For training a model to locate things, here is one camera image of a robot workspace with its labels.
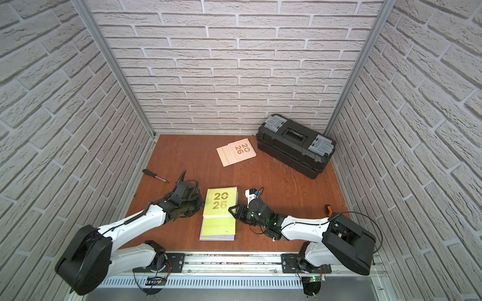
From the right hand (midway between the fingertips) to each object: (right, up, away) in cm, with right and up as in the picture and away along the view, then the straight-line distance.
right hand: (230, 211), depth 79 cm
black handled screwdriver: (-44, +13, +21) cm, 50 cm away
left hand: (-11, +3, +7) cm, 14 cm away
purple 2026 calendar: (-5, -11, -2) cm, 12 cm away
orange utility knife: (+46, -2, +7) cm, 47 cm away
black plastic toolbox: (+31, +29, +13) cm, 44 cm away
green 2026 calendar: (-6, -4, +1) cm, 8 cm away
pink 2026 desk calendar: (+1, +26, +31) cm, 40 cm away
